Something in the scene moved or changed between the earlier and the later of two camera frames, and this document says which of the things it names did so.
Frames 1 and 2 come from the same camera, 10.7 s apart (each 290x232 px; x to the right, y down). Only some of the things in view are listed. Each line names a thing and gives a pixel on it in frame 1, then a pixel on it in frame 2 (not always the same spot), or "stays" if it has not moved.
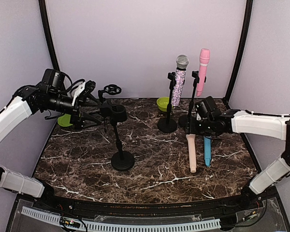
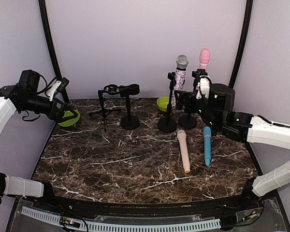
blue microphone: [207, 150] stays
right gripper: [207, 134] -> [181, 101]
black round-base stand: [122, 161] -> [129, 122]
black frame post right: [225, 100] stays
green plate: [65, 121] stays
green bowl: [162, 103] stays
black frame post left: [42, 5] stays
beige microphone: [192, 152] -> [181, 135]
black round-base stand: [168, 125] stays
